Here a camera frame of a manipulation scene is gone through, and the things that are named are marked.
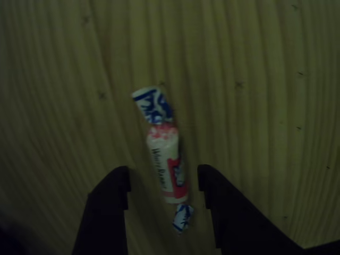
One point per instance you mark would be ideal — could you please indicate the white candy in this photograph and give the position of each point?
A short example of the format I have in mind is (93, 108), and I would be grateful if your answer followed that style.
(166, 164)

